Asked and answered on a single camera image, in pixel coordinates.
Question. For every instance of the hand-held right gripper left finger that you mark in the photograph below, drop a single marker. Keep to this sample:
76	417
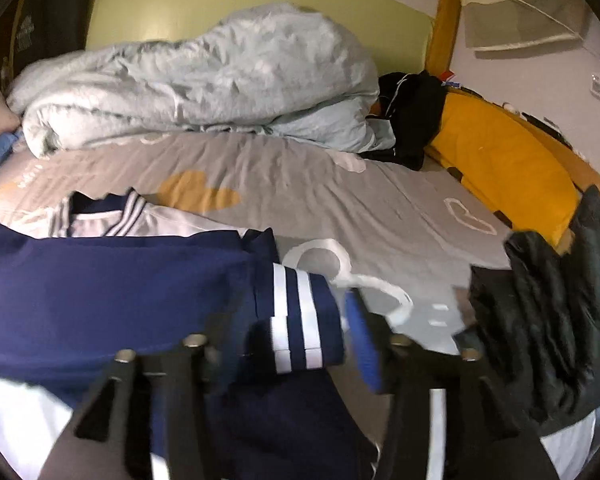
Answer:
180	385

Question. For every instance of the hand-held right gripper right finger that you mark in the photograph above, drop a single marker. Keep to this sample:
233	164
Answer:
365	340

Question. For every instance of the white and navy varsity jacket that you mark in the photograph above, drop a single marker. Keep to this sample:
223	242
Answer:
105	290

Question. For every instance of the grey printed bed sheet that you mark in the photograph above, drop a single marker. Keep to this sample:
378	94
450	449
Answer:
305	195

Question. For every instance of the dark green jacket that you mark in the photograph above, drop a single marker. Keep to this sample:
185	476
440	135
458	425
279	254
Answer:
555	300

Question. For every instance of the yellow cushion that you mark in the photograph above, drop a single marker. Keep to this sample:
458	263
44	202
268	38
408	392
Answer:
500	155

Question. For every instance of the black garment with white stripe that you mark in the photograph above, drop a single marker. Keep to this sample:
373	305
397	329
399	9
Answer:
410	110

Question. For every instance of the light grey duvet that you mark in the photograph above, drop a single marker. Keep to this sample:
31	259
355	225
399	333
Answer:
205	80

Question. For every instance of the air conditioner unit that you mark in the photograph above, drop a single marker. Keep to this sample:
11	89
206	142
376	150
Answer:
525	15

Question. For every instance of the black backpack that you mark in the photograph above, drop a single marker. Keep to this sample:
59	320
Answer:
45	15

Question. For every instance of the wooden bed frame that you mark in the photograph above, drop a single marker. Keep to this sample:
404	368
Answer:
442	25

